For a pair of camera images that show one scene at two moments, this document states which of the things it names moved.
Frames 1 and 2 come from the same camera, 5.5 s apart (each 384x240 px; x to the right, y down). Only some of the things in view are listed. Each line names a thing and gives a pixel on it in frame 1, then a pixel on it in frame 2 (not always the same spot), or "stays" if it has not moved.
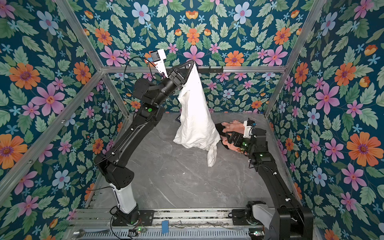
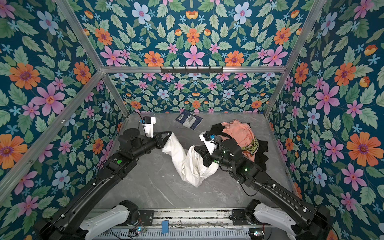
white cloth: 196,126 to 190,163
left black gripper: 175,76 to 160,140
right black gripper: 240,137 to 206,157
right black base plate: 239,217 stays
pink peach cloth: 233,126 stays
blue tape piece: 165,226 stays
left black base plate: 145,218 stays
